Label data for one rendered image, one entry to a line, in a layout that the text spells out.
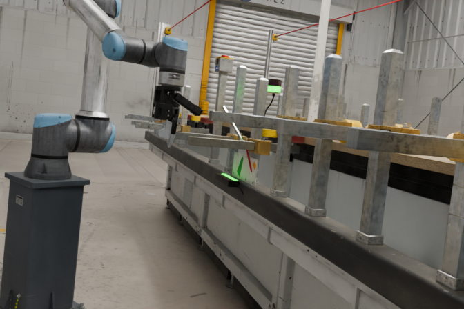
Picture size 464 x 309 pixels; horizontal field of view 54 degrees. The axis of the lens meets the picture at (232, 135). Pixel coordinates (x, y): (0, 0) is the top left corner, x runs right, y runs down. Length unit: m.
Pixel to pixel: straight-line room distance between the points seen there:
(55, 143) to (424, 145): 1.58
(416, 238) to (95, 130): 1.38
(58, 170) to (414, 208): 1.40
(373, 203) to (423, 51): 10.66
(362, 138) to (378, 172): 0.39
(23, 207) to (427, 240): 1.51
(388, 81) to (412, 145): 0.35
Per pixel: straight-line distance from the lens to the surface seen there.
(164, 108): 1.56
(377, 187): 1.07
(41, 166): 2.03
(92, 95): 2.09
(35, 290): 2.11
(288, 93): 1.49
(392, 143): 0.71
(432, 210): 1.25
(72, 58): 9.33
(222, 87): 2.20
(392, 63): 1.07
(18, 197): 2.08
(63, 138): 2.03
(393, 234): 1.36
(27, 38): 9.37
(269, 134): 1.95
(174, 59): 1.56
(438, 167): 1.21
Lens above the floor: 0.97
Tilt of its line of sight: 3 degrees down
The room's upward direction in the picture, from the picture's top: 6 degrees clockwise
